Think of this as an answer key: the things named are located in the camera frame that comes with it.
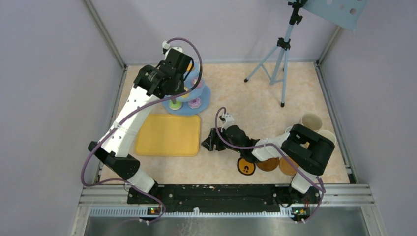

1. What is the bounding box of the black and yellow round coaster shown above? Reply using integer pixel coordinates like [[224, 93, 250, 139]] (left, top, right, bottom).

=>
[[237, 157, 256, 176]]

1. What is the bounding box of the green glazed donut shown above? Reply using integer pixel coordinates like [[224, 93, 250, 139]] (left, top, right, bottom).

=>
[[168, 100, 182, 111]]

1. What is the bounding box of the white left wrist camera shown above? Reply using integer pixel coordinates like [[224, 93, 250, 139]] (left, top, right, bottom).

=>
[[162, 41, 183, 59]]

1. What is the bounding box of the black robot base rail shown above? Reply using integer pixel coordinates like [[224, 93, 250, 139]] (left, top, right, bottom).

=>
[[127, 184, 320, 207]]

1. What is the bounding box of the purple donut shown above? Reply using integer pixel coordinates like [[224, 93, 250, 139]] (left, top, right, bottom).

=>
[[188, 97, 202, 109]]

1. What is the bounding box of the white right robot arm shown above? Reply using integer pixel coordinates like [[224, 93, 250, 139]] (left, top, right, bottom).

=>
[[201, 124, 335, 203]]

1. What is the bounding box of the light brown wooden coaster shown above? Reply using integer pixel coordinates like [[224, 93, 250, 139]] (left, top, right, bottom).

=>
[[279, 157, 298, 176]]

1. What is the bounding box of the dark brown wooden saucer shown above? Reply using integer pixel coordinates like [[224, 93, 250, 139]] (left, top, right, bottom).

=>
[[256, 158, 280, 172]]

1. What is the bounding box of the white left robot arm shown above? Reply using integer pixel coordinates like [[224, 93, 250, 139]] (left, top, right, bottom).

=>
[[89, 46, 194, 203]]

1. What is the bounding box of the cream cup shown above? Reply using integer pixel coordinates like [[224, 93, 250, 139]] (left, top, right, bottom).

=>
[[318, 130, 337, 144], [299, 113, 323, 131]]

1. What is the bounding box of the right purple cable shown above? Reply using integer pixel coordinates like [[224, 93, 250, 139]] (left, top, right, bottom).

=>
[[214, 107, 327, 224]]

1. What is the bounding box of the yellow cupcake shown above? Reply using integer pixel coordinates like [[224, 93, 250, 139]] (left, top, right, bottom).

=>
[[181, 90, 191, 98]]

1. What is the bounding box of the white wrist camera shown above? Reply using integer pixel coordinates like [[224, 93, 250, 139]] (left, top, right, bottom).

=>
[[219, 113, 235, 129], [162, 41, 183, 59]]

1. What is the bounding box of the purple cable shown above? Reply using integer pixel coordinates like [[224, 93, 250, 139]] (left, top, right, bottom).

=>
[[214, 107, 327, 224], [80, 37, 203, 225]]

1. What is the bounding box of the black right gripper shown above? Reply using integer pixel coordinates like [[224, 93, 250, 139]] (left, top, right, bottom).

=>
[[202, 126, 242, 153]]

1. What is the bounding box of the blue three-tier cake stand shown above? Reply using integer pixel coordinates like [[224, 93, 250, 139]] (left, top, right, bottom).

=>
[[162, 62, 211, 116]]

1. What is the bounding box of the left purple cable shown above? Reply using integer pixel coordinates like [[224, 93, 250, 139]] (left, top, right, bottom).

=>
[[80, 37, 203, 225]]

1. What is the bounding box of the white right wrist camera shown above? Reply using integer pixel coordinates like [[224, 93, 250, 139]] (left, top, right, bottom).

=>
[[219, 113, 235, 129]]

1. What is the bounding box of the yellow serving tray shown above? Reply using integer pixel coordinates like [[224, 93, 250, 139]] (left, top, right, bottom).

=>
[[134, 114, 201, 157]]

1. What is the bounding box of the light blue tripod stand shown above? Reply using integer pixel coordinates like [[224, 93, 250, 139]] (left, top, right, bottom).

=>
[[244, 0, 308, 108]]

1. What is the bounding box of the light blue perforated panel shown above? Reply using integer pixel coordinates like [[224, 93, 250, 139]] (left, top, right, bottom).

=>
[[302, 0, 368, 32]]

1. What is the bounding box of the cream cup front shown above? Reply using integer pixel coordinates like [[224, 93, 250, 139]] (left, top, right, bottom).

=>
[[318, 130, 337, 144]]

